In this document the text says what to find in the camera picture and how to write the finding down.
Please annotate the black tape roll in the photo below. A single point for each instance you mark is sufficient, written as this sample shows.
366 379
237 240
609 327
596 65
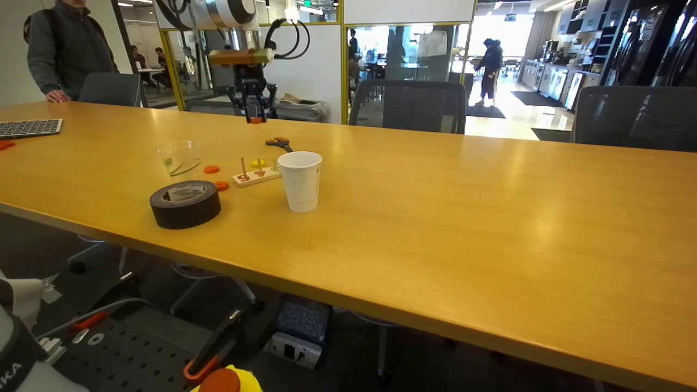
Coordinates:
186 207

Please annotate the black glass door fridge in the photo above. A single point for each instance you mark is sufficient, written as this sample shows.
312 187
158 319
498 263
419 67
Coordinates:
640 45
682 45

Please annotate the person in grey jacket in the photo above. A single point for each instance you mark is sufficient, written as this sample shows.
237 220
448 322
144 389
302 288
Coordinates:
68 52

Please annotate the clear plastic cup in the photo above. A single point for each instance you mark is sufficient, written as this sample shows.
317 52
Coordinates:
177 157

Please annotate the yellow red emergency stop button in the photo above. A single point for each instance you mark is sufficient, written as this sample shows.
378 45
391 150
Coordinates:
231 379

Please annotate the yellow round token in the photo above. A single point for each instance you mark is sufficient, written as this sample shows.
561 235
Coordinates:
258 162

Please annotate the grey computer keyboard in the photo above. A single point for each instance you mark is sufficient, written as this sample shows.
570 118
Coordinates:
29 130

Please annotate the white kitchen counter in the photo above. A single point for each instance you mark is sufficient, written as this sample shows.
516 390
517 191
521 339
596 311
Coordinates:
548 83

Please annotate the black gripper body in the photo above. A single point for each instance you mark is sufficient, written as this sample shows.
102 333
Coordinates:
253 85

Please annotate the person in dark hoodie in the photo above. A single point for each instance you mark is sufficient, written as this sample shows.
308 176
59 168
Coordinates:
492 69

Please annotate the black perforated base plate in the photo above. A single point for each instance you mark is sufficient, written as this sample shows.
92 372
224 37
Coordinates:
122 361

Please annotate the wooden number peg board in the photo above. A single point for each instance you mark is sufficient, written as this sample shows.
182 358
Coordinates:
256 176

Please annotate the white paper cup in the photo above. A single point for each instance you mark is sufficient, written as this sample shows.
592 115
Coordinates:
300 181

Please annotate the grey power supply box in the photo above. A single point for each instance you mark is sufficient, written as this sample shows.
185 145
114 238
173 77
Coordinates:
297 337

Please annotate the yellow framed glass partition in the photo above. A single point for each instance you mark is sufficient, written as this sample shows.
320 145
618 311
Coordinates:
312 73

